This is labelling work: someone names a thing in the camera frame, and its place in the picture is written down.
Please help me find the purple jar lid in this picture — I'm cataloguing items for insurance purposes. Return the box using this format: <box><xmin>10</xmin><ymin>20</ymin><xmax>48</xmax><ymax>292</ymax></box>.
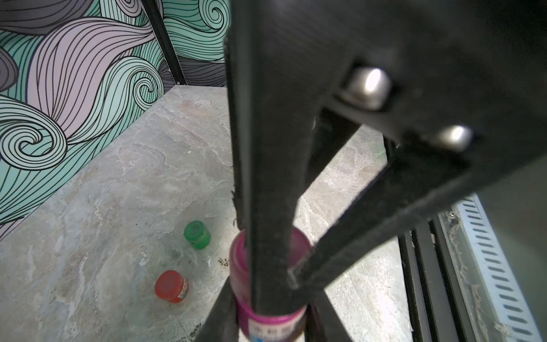
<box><xmin>229</xmin><ymin>227</ymin><xmax>311</xmax><ymax>315</ymax></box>

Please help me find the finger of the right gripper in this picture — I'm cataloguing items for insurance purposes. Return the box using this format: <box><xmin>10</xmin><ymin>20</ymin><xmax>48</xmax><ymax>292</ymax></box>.
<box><xmin>226</xmin><ymin>1</ymin><xmax>546</xmax><ymax>316</ymax></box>

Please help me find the red paint jar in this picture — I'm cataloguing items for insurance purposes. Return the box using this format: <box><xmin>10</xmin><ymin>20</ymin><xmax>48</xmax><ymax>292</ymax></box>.
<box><xmin>155</xmin><ymin>270</ymin><xmax>189</xmax><ymax>304</ymax></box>

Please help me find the white slotted cable duct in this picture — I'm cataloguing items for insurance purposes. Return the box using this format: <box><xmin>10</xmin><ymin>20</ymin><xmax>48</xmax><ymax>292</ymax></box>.
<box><xmin>456</xmin><ymin>193</ymin><xmax>543</xmax><ymax>341</ymax></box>

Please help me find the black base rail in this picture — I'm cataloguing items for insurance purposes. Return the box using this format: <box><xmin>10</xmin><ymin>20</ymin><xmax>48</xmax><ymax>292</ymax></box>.
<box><xmin>398</xmin><ymin>215</ymin><xmax>476</xmax><ymax>341</ymax></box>

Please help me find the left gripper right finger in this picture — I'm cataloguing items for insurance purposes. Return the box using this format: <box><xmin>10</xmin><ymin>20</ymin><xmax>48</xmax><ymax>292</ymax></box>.
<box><xmin>305</xmin><ymin>291</ymin><xmax>352</xmax><ymax>342</ymax></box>

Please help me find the green paint jar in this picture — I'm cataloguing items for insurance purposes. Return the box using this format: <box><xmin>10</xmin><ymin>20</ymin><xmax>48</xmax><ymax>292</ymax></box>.
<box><xmin>184</xmin><ymin>220</ymin><xmax>211</xmax><ymax>250</ymax></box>

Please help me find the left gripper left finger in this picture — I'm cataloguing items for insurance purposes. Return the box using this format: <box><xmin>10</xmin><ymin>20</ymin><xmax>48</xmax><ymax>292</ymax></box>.
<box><xmin>195</xmin><ymin>278</ymin><xmax>238</xmax><ymax>342</ymax></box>

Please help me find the purple paint jar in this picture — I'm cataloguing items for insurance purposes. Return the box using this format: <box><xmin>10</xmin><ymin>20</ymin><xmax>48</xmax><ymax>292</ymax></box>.
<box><xmin>236</xmin><ymin>299</ymin><xmax>306</xmax><ymax>342</ymax></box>

